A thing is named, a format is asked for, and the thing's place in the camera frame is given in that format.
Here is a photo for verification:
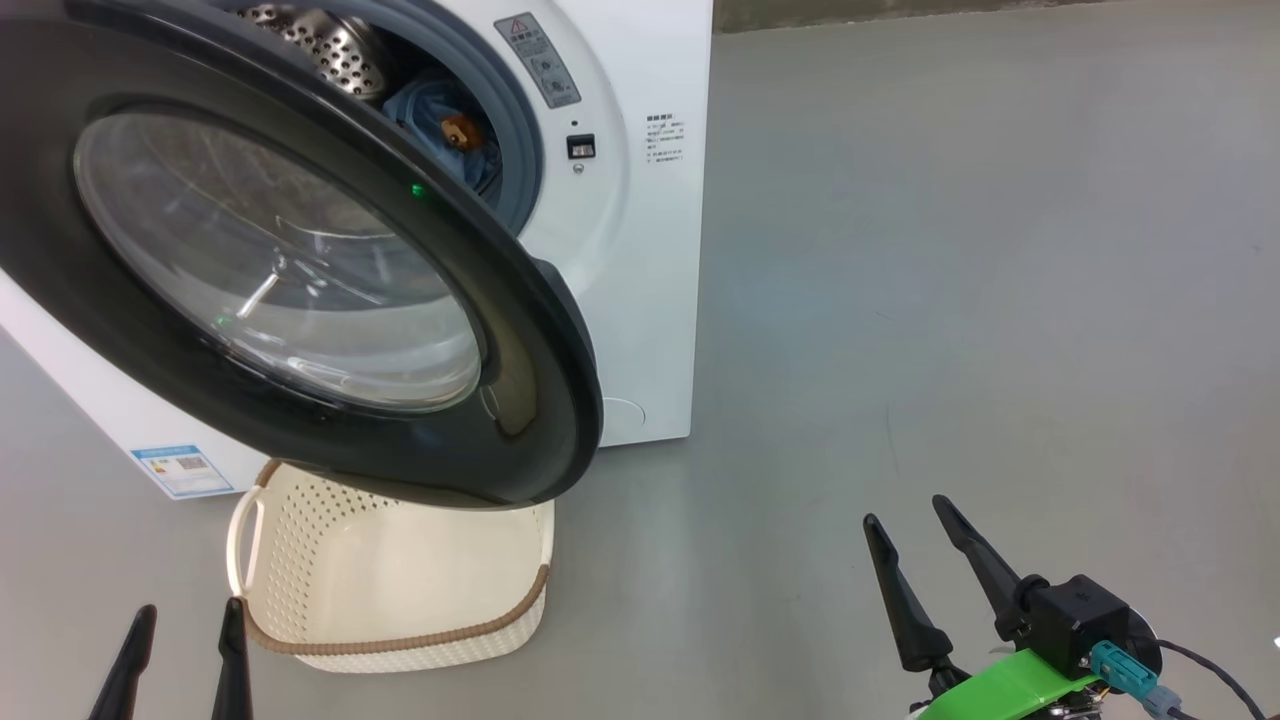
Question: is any cream perforated laundry basket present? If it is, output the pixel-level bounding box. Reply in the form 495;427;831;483
225;458;556;674

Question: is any round white filter cover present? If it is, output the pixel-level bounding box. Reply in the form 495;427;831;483
598;396;648;447

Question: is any blue energy label sticker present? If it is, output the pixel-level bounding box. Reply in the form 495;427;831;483
129;443;236;500

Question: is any black round washer door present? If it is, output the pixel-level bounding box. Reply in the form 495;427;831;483
0;0;605;512

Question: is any blue cartoon print garment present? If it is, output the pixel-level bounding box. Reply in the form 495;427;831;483
383;68;504;201

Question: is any black text instruction sticker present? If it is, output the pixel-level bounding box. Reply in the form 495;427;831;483
644;111;688;167

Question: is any grey rubber door gasket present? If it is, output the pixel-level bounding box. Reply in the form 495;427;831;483
348;0;547;239

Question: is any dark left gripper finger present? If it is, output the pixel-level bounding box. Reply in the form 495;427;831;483
88;603;159;720
211;597;254;720

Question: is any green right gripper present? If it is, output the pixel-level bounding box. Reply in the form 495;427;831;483
863;494;1101;720

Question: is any white front-load washing machine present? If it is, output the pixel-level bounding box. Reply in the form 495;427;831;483
0;0;715;500

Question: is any thin black cable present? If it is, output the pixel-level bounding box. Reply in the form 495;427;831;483
1154;639;1272;720

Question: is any stainless steel washing machine drum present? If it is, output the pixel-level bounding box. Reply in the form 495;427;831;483
237;2;393;102

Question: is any grey warning sticker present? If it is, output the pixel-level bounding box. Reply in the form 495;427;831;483
493;11;583;110

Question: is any teal cable connector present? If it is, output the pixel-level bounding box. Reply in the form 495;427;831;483
1089;640;1183;717

